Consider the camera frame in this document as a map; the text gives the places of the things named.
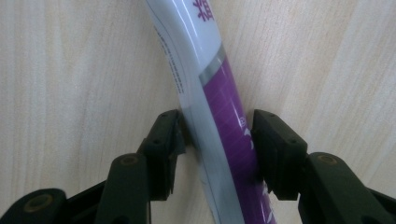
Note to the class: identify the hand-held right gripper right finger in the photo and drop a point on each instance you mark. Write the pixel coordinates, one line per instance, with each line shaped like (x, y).
(289, 161)

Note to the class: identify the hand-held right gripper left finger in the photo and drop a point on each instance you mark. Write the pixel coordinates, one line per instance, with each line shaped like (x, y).
(155, 161)

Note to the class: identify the white and purple toothpaste tube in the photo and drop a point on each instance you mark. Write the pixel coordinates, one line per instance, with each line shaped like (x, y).
(218, 109)

